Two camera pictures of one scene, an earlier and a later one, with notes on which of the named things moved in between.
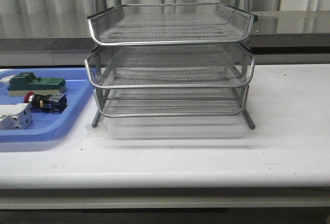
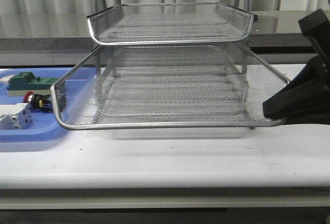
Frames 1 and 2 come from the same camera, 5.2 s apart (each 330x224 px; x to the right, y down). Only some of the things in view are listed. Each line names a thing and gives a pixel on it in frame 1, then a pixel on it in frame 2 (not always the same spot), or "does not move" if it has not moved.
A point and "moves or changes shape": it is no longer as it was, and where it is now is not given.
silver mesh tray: x=169 y=64 moves or changes shape
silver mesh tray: x=142 y=24 does not move
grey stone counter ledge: x=68 y=32 does not move
